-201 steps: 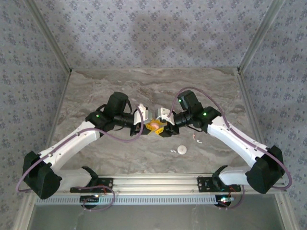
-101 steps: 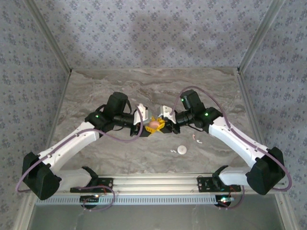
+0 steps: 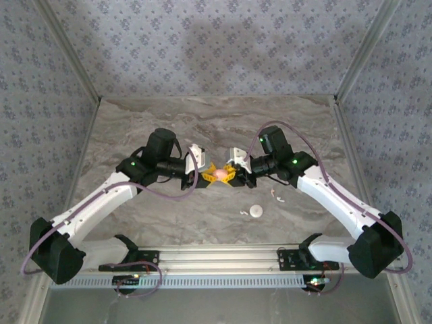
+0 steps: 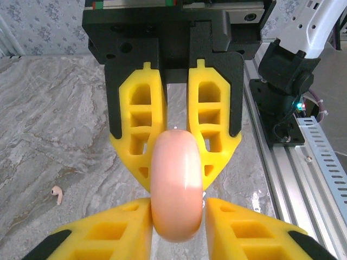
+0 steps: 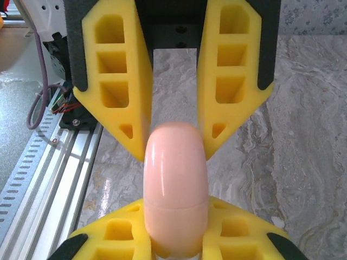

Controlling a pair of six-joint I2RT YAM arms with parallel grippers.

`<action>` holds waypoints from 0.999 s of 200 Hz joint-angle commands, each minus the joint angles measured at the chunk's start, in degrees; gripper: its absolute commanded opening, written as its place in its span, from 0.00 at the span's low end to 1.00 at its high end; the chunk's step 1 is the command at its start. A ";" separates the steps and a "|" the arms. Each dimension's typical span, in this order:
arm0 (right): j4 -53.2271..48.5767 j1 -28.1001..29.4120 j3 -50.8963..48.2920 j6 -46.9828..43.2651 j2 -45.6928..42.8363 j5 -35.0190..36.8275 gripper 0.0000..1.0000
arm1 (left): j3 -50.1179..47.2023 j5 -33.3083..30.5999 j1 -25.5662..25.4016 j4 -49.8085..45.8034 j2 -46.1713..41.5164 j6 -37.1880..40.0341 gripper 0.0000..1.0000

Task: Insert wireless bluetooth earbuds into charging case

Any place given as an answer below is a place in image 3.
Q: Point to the round earbud charging case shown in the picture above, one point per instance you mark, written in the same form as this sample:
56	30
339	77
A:
220	173

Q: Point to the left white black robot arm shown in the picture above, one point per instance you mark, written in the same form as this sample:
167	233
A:
98	202

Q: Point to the white round disc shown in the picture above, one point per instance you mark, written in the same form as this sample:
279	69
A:
256	211

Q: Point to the left controller board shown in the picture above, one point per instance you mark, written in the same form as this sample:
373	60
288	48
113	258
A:
126	279

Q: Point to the controller board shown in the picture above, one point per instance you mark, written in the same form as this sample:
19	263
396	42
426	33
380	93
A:
126	279
315	281

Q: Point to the right controller board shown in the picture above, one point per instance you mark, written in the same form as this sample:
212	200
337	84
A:
315	281

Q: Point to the aluminium table side rail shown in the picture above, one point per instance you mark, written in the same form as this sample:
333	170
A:
347	135

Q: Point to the aluminium mounting rail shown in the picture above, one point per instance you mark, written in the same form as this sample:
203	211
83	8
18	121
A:
216	260

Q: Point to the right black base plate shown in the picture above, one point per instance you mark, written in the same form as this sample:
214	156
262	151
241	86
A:
287	260

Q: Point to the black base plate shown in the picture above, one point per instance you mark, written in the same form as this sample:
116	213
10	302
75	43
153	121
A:
287	260
148	258

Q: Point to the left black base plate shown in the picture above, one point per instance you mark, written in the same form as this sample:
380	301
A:
148	258

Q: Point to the aluminium corner frame post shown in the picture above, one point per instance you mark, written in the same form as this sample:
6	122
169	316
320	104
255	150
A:
366	50
72	54

